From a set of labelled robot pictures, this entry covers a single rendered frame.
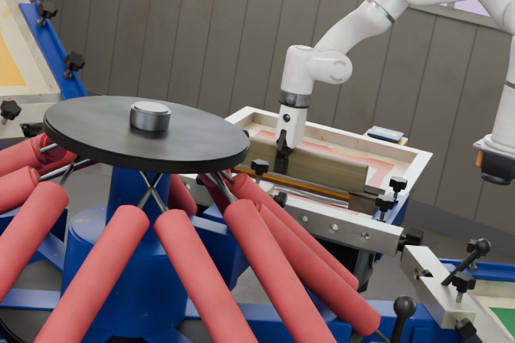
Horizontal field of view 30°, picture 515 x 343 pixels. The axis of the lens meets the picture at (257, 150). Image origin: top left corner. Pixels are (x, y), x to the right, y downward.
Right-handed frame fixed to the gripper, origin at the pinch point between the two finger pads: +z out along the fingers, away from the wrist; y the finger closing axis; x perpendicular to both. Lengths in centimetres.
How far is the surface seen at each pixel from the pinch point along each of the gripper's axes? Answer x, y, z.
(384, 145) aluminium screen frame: -15, 56, 5
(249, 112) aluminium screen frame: 27, 54, 5
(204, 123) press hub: -6, -77, -29
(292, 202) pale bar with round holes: -9.9, -25.5, -0.4
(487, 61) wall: -25, 273, 12
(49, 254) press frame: 19, -77, 1
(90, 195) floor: 141, 187, 103
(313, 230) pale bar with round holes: -16.0, -27.4, 3.6
